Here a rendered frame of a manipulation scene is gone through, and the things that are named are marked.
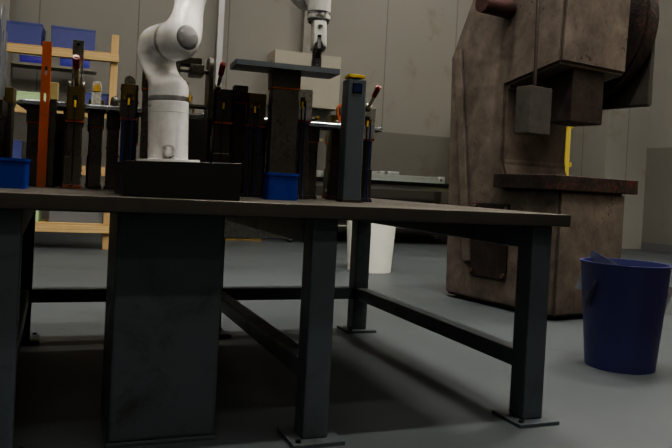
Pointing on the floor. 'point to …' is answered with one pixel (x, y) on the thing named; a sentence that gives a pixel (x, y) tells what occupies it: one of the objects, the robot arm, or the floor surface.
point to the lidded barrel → (382, 241)
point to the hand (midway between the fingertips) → (316, 64)
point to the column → (161, 328)
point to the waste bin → (623, 312)
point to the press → (546, 103)
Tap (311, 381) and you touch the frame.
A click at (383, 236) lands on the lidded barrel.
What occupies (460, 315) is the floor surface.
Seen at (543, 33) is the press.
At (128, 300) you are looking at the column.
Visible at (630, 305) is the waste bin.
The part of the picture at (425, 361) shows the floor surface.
